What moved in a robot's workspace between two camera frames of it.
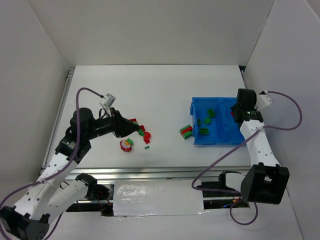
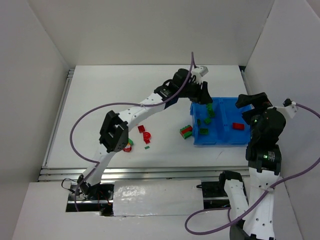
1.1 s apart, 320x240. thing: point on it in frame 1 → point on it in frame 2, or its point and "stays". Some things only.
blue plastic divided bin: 212,122 stays
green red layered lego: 186,132 stays
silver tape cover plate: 144,198 stays
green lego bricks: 141,132 → 210,111
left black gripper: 116,124 → 202,92
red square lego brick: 142,127 stays
